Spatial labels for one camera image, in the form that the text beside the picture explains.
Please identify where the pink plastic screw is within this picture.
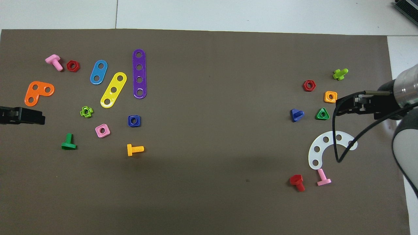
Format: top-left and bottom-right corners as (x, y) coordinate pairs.
(45, 54), (64, 72)
(317, 168), (332, 187)

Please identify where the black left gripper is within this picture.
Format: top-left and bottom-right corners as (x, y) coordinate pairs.
(0, 106), (45, 125)

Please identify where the purple four-hole plastic strip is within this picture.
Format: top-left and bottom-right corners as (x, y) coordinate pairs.
(132, 49), (147, 99)

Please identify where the white curved five-hole plate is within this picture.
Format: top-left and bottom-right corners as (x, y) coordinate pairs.
(308, 131), (358, 170)

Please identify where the blue two-hole plastic strip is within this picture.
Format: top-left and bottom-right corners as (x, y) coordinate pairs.
(90, 60), (108, 85)

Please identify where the blue plastic screw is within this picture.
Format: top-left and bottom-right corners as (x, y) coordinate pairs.
(290, 109), (305, 123)

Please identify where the pink square plastic nut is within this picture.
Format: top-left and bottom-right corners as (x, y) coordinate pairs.
(95, 124), (111, 138)

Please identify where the yellow three-hole plastic strip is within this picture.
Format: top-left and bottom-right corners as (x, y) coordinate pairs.
(100, 72), (127, 109)

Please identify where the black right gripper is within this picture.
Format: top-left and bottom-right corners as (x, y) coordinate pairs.
(334, 91), (400, 120)

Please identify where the orange angled three-hole plate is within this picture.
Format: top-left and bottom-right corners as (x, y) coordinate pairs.
(24, 81), (55, 107)

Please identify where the dark green plastic screw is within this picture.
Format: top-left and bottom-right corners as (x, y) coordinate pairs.
(61, 133), (77, 150)

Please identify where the large brown table mat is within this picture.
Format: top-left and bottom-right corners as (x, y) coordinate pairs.
(0, 29), (410, 235)

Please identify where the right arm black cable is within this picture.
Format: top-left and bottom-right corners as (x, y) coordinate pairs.
(332, 92), (418, 164)

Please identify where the red plastic screw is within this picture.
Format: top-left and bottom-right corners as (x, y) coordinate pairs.
(289, 174), (306, 192)

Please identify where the lime green plastic screw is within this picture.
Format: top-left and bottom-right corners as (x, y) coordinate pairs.
(332, 68), (349, 81)

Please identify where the yellow plastic screw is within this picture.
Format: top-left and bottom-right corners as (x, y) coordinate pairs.
(127, 144), (144, 157)

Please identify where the dark ribbed device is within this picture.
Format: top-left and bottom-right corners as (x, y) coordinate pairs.
(393, 0), (418, 22)

